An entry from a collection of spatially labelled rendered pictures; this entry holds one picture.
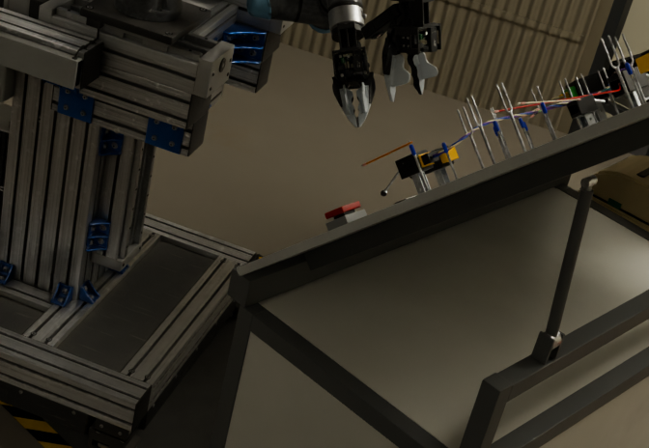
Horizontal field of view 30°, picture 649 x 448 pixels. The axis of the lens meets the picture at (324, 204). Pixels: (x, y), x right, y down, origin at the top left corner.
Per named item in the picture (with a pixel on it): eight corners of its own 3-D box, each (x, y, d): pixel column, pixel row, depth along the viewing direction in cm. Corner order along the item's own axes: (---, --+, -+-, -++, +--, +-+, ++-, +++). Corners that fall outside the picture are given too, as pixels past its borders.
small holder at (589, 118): (626, 120, 237) (612, 86, 237) (590, 133, 233) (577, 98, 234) (611, 126, 241) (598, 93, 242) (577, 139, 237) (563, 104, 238)
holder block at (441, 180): (426, 200, 286) (410, 161, 286) (464, 185, 277) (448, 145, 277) (413, 205, 282) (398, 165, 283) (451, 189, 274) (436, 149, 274)
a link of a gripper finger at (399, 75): (401, 101, 234) (409, 54, 234) (378, 98, 238) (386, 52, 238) (410, 103, 236) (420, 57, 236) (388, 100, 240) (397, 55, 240)
